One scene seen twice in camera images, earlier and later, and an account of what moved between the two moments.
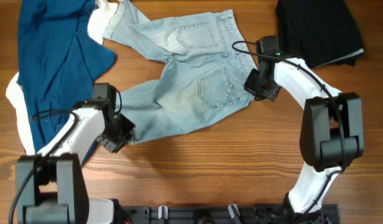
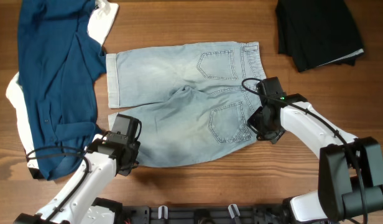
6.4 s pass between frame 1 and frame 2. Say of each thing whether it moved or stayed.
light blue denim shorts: moved
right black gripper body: moved
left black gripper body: moved
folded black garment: stayed
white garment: stayed
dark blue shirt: stayed
